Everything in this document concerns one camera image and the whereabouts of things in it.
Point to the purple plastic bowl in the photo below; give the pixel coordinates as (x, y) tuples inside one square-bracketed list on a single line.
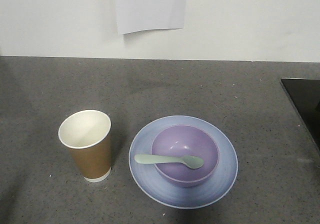
[(185, 140)]

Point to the light green plastic spoon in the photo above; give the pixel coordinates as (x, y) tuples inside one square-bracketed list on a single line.
[(192, 162)]

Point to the brown paper coffee cup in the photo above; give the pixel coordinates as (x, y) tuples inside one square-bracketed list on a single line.
[(86, 135)]

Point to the light blue plate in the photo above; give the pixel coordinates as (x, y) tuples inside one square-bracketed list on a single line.
[(157, 188)]

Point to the white paper sheet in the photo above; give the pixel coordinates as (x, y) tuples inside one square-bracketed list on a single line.
[(144, 15)]

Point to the black glass gas cooktop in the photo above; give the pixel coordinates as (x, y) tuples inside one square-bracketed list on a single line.
[(304, 95)]

